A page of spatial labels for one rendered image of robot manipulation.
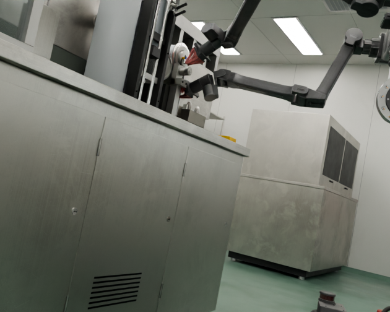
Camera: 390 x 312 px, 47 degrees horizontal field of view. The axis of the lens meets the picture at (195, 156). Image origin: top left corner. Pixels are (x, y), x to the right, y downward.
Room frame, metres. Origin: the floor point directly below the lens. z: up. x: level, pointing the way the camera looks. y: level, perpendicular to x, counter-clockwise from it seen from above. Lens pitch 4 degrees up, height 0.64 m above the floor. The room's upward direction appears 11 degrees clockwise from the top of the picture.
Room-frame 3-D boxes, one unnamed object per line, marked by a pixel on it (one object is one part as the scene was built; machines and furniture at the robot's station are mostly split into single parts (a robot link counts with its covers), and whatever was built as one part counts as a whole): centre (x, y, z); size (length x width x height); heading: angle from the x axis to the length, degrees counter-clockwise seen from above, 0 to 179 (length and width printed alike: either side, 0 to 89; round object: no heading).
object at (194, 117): (2.32, 0.19, 1.00); 0.40 x 0.16 x 0.06; 58
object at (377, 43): (2.00, -0.71, 1.45); 0.09 x 0.08 x 0.12; 167
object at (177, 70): (2.03, 0.14, 1.05); 0.06 x 0.05 x 0.31; 58
